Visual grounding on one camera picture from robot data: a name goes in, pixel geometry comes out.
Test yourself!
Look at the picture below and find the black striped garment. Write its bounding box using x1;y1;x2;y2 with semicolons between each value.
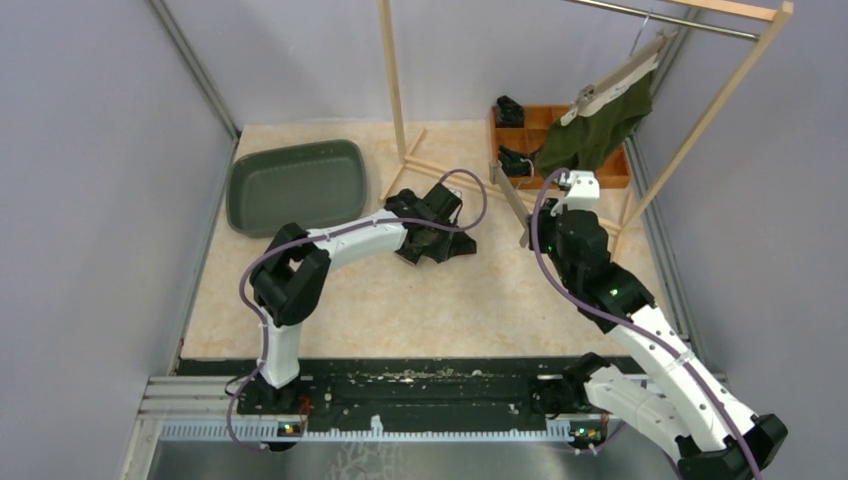
384;184;463;264

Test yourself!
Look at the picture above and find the green underwear with cream waistband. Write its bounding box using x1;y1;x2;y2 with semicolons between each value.
533;55;658;176

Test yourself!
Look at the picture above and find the beige clip hanger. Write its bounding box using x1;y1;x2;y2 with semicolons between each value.
558;10;676;126
489;160;531;249

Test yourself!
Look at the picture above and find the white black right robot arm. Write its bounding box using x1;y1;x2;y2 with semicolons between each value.
528;199;788;479

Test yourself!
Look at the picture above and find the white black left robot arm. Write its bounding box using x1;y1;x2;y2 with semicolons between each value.
243;183;477;414

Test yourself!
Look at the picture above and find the dark rolled sock front left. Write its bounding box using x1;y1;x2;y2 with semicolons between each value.
498;145;535;178

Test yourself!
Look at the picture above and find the dark rolled sock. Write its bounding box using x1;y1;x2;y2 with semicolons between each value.
498;145;535;178
494;95;525;128

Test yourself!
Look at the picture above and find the orange wooden compartment tray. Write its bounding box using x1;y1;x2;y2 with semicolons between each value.
488;105;631;189

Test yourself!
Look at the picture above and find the dark rolled sock far left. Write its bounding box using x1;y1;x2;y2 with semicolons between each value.
494;95;525;128

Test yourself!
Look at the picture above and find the grey-green plastic tub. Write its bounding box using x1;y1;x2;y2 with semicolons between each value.
225;139;368;238

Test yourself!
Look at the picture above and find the light wooden clothes rack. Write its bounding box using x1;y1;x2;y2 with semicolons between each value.
377;1;794;259

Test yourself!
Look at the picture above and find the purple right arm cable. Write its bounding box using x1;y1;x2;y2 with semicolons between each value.
531;168;763;480

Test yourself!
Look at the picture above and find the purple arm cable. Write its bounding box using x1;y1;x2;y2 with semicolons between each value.
531;168;763;480
225;168;490;454

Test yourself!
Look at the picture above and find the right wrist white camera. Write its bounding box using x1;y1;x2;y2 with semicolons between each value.
551;170;601;216

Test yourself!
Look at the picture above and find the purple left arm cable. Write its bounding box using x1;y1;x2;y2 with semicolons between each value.
225;168;490;454

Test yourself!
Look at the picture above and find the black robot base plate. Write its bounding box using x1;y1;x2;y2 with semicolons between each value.
175;356;664;439

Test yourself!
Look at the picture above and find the aluminium front rail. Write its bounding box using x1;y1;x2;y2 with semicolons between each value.
139;370;619;445

